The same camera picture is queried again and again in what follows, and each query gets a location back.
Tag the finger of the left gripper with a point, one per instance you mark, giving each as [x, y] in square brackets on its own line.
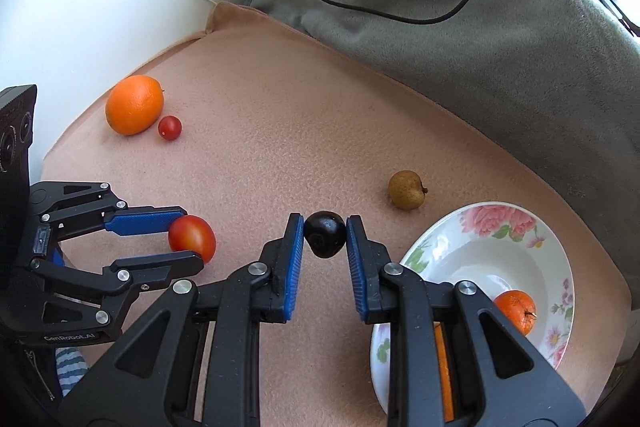
[149, 273]
[143, 220]

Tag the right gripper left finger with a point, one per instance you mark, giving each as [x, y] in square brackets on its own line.
[149, 377]

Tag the grey cushion blanket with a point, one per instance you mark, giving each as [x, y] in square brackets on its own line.
[553, 82]

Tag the brown longan near plate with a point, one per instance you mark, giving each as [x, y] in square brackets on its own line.
[406, 190]

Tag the floral white plate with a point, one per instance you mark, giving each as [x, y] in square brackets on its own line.
[497, 247]

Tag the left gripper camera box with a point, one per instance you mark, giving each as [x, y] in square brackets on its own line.
[17, 114]

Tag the small red cherry tomato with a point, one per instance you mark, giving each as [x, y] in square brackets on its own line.
[169, 128]

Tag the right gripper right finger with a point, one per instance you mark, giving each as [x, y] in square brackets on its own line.
[498, 378]

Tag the pink blanket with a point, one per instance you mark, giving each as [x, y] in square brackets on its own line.
[275, 123]

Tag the large orange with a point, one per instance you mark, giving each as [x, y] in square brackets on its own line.
[444, 374]

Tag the large cherry tomato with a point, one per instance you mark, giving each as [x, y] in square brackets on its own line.
[192, 233]

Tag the oval orange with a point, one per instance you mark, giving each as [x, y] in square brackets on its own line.
[134, 104]

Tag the small mandarin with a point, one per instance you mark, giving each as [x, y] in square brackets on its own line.
[519, 308]

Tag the dark cherry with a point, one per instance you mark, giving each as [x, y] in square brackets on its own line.
[325, 233]

